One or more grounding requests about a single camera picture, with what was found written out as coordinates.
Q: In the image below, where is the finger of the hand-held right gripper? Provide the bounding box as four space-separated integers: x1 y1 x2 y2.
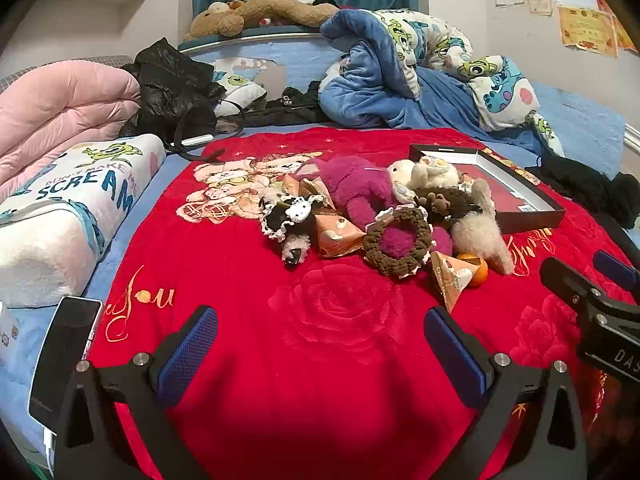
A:
593 251 640 292
539 257 640 319

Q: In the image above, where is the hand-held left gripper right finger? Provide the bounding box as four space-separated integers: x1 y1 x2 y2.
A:
424 306 588 480

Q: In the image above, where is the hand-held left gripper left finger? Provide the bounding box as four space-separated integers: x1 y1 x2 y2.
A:
52 305 219 480

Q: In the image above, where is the tangerine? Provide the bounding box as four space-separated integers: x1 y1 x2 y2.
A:
457 254 489 288

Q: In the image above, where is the beige furry hair clip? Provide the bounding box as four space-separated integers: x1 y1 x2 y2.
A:
449 177 516 276

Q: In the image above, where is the black gift box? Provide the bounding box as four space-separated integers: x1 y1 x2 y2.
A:
408 143 566 235

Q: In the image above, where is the brown furry hair clip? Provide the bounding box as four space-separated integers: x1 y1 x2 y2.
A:
414 186 483 223

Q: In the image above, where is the black cloth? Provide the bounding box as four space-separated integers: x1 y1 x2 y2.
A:
525 152 637 228

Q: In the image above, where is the red printed blanket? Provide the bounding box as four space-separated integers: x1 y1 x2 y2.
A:
87 126 640 480

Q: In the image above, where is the black smartphone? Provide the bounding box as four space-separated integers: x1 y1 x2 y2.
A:
28 296 103 431

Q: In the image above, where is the brown crochet scrunchie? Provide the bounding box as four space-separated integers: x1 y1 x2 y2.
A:
362 207 433 278

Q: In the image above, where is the cream plush toy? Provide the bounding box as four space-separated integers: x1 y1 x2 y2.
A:
387 156 463 206

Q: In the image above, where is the white printed pillow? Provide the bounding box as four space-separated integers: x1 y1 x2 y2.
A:
0 133 167 308

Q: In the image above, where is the magenta plush toy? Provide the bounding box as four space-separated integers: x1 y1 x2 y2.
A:
306 156 453 261

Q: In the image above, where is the yellow certificate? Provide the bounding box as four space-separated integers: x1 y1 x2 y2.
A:
559 6 618 57

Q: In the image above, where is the black lace garment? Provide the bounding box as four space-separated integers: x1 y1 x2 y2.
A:
217 82 331 128

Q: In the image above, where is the black puffer jacket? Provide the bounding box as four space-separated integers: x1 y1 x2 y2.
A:
118 37 228 148

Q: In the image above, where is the blue cartoon blanket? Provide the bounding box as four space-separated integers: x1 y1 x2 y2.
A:
318 7 566 158

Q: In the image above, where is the small cartoon pillow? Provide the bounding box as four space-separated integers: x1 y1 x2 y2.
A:
212 57 268 117

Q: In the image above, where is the pink quilt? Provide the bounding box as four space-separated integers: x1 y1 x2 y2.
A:
0 60 143 201

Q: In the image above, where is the blue bed headboard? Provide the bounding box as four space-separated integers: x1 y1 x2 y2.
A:
177 30 331 111

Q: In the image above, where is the brown teddy bear plush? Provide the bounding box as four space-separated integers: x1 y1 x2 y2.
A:
184 0 341 41

